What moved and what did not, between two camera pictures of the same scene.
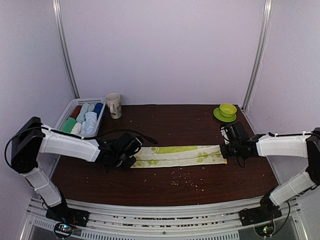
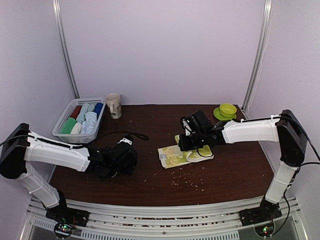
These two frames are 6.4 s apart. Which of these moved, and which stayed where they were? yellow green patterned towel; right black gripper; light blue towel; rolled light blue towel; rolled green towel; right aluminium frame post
Moved: yellow green patterned towel; right black gripper
Stayed: rolled light blue towel; rolled green towel; light blue towel; right aluminium frame post
